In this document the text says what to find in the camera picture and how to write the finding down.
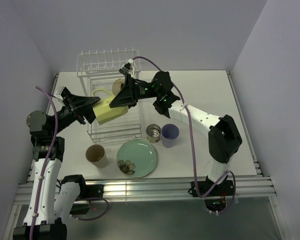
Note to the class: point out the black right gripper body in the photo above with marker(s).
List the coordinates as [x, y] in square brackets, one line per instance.
[142, 91]

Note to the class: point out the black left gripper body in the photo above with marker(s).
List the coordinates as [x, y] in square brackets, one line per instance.
[67, 116]

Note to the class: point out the beige ceramic bowl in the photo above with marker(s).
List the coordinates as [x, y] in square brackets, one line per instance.
[116, 86]

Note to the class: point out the pale yellow mug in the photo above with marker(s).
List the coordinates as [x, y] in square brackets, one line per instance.
[102, 110]

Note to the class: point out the brown paper-like cup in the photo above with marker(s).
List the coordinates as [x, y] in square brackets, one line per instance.
[96, 155]

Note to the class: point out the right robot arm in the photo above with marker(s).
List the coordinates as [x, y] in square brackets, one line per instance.
[224, 139]

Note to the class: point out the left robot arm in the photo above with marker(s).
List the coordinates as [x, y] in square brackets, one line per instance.
[48, 211]

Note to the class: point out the small metal-lined beige cup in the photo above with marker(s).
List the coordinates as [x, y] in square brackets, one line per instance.
[153, 133]

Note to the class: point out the lavender plastic cup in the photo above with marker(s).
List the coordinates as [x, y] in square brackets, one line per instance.
[169, 134]

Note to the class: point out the green floral plate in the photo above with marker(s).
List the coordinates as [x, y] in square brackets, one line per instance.
[136, 158]

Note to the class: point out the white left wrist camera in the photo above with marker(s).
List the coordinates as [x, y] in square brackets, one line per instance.
[58, 93]

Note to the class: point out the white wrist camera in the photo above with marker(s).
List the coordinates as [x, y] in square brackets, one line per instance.
[58, 93]
[128, 69]

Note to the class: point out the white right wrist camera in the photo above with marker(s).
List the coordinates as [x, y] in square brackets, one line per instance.
[128, 69]

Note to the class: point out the white wire dish rack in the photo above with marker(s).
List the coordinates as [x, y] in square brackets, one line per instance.
[98, 71]

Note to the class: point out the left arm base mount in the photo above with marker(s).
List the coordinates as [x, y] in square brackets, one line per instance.
[83, 203]

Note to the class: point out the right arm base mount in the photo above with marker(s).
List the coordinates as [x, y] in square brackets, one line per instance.
[225, 189]

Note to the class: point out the aluminium frame rail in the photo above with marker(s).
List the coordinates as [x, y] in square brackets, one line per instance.
[170, 189]

